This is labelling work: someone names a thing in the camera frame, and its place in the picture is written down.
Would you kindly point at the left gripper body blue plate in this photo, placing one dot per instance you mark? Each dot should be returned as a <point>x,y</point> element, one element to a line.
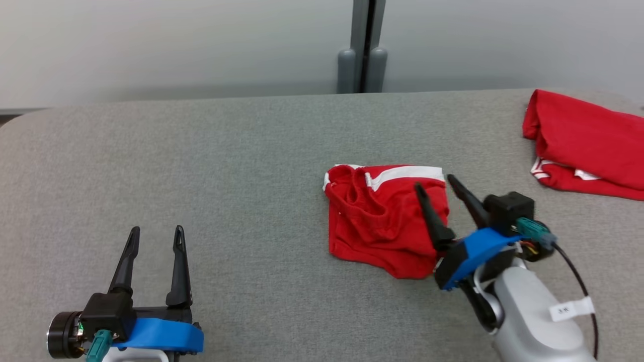
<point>166,334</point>

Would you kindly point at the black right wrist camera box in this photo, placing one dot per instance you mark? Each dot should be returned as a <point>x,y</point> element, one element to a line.
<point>508,211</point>

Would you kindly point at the grey vertical frame strip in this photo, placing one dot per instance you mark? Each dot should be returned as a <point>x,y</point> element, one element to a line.
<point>359,15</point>

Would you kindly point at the red shirt with white stripes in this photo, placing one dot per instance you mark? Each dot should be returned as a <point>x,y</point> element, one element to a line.
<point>588,146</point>

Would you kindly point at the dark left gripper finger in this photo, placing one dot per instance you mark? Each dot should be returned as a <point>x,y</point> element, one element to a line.
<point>126,271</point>
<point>179,276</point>

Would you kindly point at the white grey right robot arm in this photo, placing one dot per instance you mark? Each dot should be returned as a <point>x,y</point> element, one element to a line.
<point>533,322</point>

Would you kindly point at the black left wrist cylinder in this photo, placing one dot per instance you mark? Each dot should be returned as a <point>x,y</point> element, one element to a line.
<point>60,334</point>

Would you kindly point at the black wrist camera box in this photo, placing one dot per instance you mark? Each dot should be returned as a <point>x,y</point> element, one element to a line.
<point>105,314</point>
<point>508,211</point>

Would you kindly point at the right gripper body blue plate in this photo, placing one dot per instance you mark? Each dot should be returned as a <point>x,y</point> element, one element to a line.
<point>473,249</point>

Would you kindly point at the grey rounded post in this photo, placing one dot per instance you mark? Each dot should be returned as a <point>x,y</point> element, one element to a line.
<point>347,70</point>
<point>378,70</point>

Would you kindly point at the black wrist cylinder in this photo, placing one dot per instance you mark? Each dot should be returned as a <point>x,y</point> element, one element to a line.
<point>542,253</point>
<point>60,334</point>

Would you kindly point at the red shorts with white stripe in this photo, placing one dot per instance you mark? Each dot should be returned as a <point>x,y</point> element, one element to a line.
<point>382,221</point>

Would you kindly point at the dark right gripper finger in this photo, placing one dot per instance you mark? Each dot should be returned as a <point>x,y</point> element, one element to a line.
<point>473,203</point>
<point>436,226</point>

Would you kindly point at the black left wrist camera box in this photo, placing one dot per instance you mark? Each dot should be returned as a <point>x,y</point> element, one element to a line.
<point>105,314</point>

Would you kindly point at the black right wrist cylinder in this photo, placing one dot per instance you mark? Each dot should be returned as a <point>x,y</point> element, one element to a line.
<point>542,253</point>

